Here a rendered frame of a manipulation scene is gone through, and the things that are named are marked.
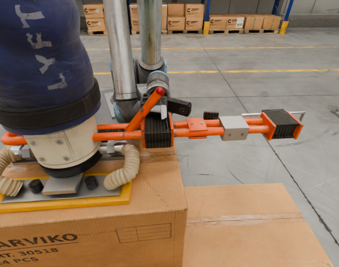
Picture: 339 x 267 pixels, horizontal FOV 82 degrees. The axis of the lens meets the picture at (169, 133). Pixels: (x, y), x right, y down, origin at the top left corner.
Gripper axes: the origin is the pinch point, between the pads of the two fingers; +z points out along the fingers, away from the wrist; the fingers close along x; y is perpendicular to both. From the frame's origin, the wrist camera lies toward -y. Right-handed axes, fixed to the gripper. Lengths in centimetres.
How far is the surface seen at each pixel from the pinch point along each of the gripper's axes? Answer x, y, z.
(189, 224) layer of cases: -53, -10, 0
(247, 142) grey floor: -107, -92, -118
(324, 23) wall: -92, -661, -821
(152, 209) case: -12.7, 3.8, 16.6
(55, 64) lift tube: 20.8, 19.9, 7.7
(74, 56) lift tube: 21.2, 17.7, 3.8
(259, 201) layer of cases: -53, -46, -10
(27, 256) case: -29, 40, 20
